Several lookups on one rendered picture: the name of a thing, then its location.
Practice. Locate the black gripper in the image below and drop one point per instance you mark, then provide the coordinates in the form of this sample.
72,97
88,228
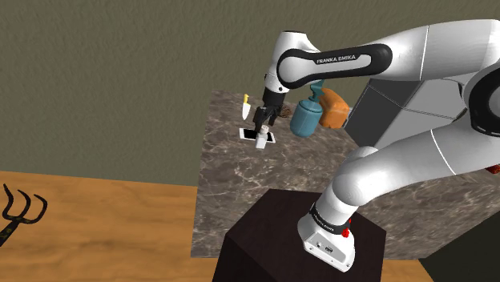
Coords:
272,98

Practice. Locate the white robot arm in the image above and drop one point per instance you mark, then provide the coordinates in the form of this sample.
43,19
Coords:
394,168

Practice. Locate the white salt shaker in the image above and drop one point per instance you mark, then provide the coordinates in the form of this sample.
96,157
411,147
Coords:
261,140

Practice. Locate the white phone with black screen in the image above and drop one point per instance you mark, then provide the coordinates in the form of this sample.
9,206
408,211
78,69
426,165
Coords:
247,134

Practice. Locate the teal spray bottle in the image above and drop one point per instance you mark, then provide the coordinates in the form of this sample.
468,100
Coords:
306,119

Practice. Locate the orange bread loaf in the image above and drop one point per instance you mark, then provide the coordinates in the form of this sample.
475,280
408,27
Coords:
333,111

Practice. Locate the dark robot stand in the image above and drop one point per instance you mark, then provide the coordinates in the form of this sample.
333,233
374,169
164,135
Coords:
265,238

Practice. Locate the grey box appliance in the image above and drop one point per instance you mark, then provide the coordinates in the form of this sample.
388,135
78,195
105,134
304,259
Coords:
406,113

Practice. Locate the small red object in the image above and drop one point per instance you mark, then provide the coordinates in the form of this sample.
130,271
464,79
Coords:
493,169

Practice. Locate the black garden fork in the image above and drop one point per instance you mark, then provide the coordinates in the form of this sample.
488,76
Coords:
19,213

